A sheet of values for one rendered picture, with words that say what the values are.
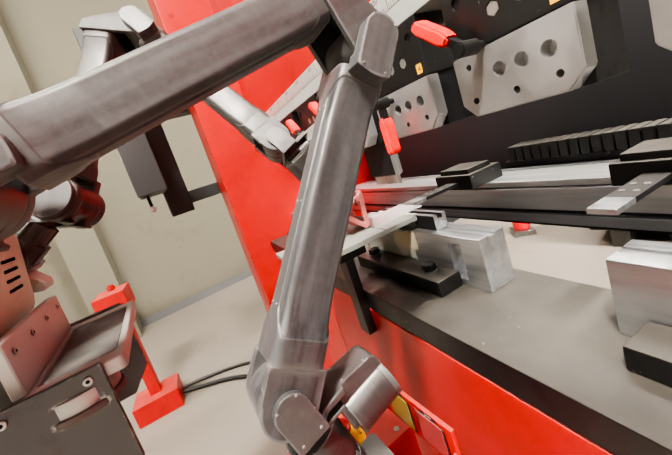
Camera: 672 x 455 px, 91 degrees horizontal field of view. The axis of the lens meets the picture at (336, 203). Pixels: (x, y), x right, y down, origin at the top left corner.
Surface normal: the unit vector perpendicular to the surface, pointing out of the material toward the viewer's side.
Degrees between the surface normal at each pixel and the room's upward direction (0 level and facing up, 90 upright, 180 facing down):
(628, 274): 90
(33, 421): 90
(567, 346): 0
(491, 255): 90
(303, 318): 77
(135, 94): 90
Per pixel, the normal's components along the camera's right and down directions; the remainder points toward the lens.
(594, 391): -0.31, -0.94
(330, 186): 0.39, -0.07
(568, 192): -0.85, 0.35
